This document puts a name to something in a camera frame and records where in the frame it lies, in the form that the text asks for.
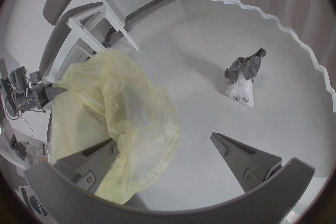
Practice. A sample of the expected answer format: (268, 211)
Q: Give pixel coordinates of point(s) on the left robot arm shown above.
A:
(17, 78)

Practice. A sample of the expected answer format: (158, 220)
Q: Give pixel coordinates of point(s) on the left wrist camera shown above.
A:
(35, 78)

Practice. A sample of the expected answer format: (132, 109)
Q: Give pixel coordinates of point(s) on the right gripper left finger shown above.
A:
(84, 165)

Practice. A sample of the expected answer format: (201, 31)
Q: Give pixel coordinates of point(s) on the black plastic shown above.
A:
(244, 66)

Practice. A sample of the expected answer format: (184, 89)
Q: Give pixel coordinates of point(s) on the yellow plastic bag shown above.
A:
(136, 112)

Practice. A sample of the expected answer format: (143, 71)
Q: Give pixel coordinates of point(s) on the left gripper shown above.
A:
(38, 98)

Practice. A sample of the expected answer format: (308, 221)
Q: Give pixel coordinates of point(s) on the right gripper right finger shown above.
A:
(244, 162)

